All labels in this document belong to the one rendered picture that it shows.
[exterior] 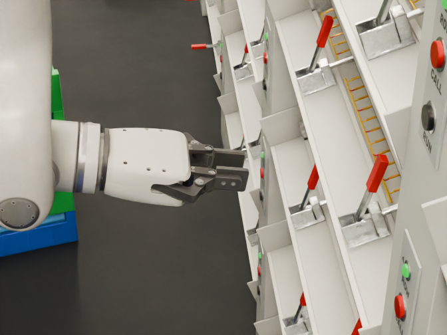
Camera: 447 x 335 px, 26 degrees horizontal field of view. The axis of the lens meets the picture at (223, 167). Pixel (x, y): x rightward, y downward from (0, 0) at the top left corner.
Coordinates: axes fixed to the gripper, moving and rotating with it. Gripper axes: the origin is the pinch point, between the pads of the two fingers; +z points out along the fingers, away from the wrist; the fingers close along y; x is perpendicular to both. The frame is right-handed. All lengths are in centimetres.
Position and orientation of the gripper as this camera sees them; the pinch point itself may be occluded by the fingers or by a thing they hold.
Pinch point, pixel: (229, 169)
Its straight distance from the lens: 118.0
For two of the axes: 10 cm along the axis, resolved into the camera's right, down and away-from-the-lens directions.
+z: 9.8, 0.8, 1.7
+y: 0.9, 5.9, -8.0
